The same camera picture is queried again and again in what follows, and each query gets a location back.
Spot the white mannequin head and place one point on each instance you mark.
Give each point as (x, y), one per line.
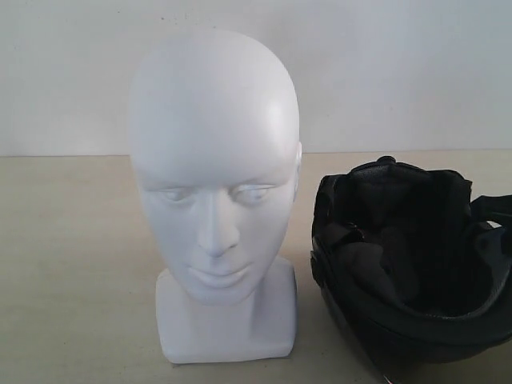
(213, 125)

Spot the black helmet with tinted visor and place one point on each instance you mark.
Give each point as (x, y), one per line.
(418, 269)

